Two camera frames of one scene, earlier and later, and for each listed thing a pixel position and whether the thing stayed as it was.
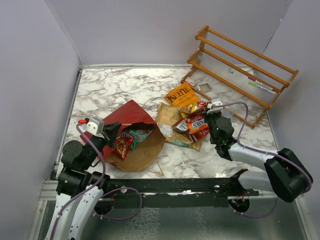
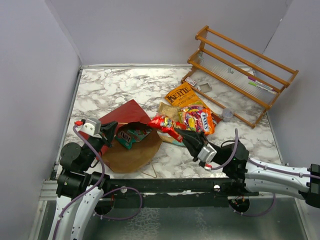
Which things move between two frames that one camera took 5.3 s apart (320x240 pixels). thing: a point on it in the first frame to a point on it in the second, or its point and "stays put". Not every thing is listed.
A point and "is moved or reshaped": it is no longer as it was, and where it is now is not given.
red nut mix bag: x=122 y=145 to x=162 y=123
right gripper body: x=211 y=118 to x=195 y=159
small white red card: x=190 y=81 stays put
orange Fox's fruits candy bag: x=196 y=123 is moved or reshaped
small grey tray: x=205 y=87 stays put
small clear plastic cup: x=227 y=113 stays put
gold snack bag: x=167 y=114 stays put
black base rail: x=173 y=192 stays put
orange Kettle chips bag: x=182 y=96 stays put
